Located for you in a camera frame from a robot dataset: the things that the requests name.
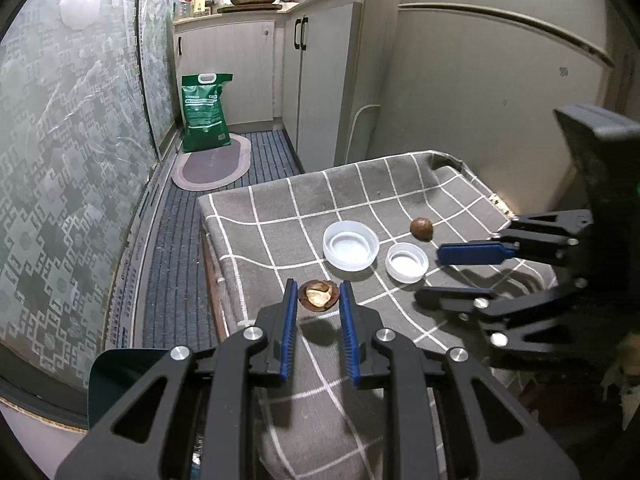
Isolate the small white plastic lid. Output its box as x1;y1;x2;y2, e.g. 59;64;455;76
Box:
385;242;429;282

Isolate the grey refrigerator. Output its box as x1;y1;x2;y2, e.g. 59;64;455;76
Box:
367;0;640;221

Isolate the dark wooden table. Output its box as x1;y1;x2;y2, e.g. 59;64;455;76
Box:
199;230;236;346

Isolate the striped floor mat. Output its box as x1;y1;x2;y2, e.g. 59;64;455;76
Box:
127;130;306;351

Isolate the patterned glass sliding door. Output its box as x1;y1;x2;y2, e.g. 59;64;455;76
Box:
0;0;156;406
137;0;185;157

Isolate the grey checked tablecloth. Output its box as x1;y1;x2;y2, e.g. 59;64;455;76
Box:
197;149;558;480

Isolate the low white kitchen cabinet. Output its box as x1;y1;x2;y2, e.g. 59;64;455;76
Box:
172;2;301;128

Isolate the white round door sticker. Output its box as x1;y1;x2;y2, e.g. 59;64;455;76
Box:
59;0;101;30

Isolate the teal plastic chair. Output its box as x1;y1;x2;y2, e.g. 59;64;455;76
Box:
87;349;168;423

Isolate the tall white kitchen cabinet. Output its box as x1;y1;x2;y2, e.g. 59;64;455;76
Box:
280;0;403;173

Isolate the large white plastic lid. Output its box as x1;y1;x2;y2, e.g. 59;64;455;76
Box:
322;221;380;272

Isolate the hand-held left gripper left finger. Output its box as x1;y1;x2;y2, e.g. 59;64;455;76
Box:
54;280;301;480

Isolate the brown round nut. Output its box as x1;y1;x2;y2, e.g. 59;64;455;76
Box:
410;217;435;242

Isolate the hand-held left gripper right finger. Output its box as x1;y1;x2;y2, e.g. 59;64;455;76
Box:
339;280;581;480

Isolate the green rice bag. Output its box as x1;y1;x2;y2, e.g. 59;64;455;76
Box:
180;72;233;153

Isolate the brown nut shell half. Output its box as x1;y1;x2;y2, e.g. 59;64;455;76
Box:
298;280;342;311

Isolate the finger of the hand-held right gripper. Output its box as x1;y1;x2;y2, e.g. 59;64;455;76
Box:
436;208;596;267
414;275;588;348

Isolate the oval floor mat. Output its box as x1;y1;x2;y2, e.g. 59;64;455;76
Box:
171;133;252;192

